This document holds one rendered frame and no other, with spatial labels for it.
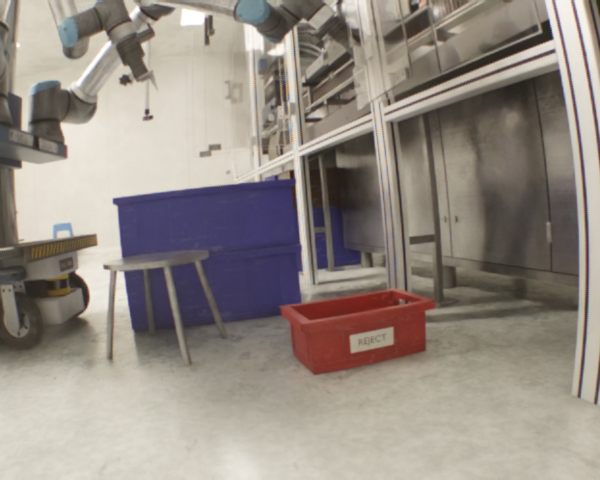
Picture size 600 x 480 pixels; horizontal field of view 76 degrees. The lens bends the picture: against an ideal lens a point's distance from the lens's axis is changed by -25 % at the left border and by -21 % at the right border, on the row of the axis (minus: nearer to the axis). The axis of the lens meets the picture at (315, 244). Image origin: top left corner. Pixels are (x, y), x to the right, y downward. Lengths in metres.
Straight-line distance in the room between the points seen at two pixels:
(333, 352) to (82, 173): 5.90
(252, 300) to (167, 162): 5.11
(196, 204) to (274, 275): 0.34
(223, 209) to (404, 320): 0.71
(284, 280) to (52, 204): 5.45
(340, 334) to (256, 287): 0.60
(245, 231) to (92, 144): 5.32
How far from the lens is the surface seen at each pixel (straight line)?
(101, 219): 6.57
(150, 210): 1.49
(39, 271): 1.57
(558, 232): 1.23
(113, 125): 6.68
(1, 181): 1.90
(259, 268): 1.53
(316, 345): 0.98
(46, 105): 1.94
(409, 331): 1.06
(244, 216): 1.52
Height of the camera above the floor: 0.35
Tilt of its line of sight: 5 degrees down
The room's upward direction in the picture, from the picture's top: 5 degrees counter-clockwise
